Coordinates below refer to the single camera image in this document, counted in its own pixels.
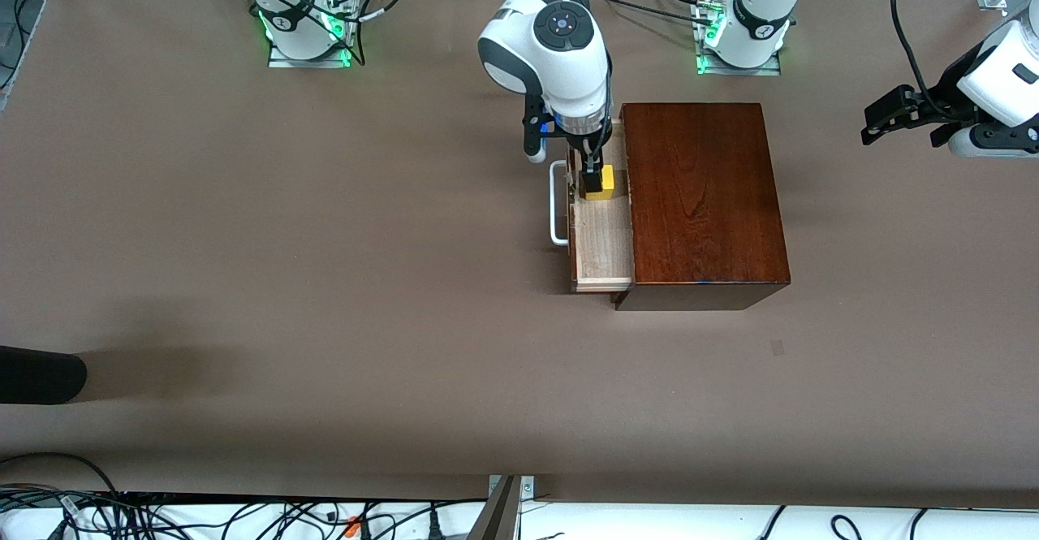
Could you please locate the yellow block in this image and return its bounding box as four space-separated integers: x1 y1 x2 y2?
583 165 616 201

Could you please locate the wooden drawer with white handle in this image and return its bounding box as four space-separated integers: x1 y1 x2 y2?
550 118 634 293

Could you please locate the dark wooden drawer cabinet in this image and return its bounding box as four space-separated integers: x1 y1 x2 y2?
610 102 792 312

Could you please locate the black ribbed cylinder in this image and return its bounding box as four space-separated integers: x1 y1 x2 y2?
0 345 88 405

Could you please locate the thick black arm hose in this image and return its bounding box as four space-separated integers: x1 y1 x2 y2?
890 0 967 123

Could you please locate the thin black cable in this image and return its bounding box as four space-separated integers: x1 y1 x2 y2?
584 0 707 26

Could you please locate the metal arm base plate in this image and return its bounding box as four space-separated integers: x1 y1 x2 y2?
268 37 352 69
696 51 782 76

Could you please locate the small metal bracket plate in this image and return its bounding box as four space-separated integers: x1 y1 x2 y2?
489 475 536 502

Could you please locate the white cable ledge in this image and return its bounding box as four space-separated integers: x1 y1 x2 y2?
0 501 1039 540

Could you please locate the dark camera mount strut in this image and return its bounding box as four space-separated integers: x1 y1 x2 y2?
467 475 520 540

